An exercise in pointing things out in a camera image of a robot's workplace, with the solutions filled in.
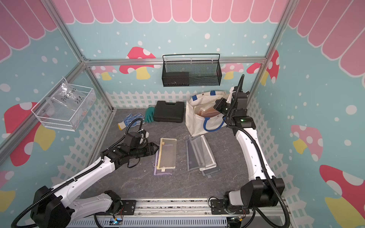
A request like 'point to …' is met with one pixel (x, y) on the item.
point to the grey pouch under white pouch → (211, 170)
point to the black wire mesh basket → (191, 70)
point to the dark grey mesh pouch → (195, 153)
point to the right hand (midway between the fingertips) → (215, 100)
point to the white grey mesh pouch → (209, 159)
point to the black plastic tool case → (168, 112)
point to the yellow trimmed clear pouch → (167, 158)
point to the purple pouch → (158, 172)
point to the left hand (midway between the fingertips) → (155, 150)
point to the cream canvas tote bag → (197, 125)
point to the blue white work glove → (129, 119)
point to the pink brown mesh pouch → (208, 112)
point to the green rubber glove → (149, 114)
